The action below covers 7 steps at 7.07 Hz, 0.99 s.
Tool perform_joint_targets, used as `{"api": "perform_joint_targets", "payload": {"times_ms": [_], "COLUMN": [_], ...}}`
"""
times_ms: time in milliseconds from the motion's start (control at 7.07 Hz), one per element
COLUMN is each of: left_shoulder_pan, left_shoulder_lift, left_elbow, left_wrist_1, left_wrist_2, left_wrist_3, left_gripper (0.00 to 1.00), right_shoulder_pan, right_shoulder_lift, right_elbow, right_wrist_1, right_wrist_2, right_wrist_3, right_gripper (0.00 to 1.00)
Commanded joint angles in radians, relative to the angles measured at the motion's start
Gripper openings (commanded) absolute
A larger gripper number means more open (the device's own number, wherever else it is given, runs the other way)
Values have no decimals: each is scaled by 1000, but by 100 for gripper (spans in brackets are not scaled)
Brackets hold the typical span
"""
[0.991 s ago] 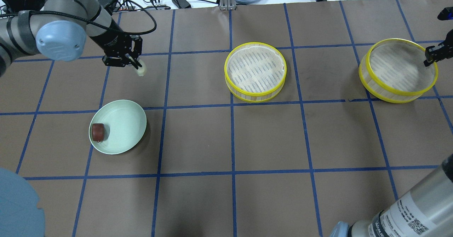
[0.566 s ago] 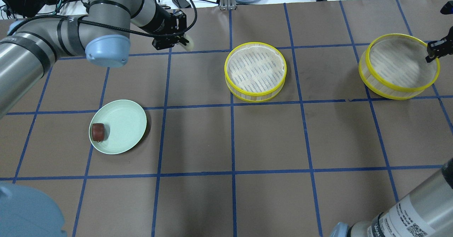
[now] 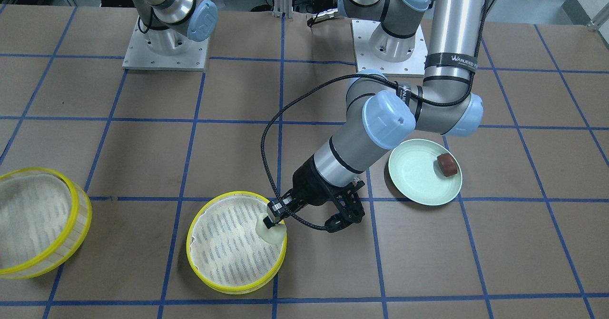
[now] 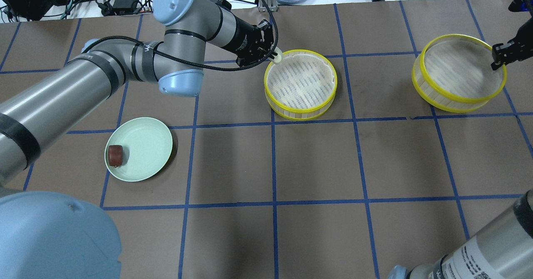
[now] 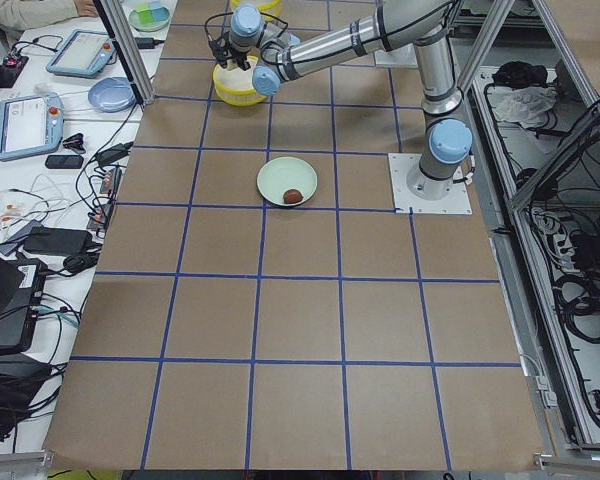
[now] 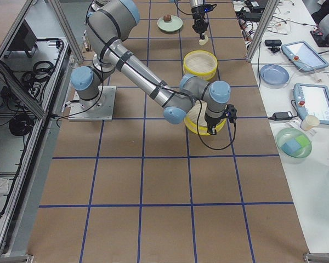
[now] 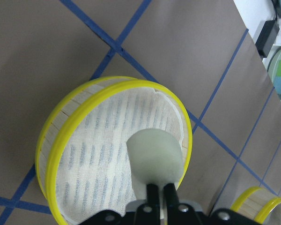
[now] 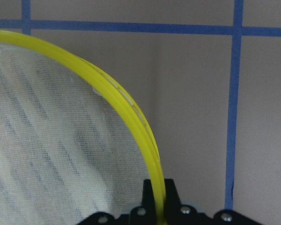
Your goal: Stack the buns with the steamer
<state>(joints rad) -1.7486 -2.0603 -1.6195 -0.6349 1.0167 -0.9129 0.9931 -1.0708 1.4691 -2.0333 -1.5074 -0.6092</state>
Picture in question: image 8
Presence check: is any yellow bamboo steamer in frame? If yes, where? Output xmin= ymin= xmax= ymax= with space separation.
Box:
xmin=0 ymin=30 xmax=165 ymax=225

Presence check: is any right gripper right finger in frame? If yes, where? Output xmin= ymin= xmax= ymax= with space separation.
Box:
xmin=164 ymin=179 xmax=201 ymax=225

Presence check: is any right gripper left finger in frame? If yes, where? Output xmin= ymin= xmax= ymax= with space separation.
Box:
xmin=128 ymin=179 xmax=157 ymax=225

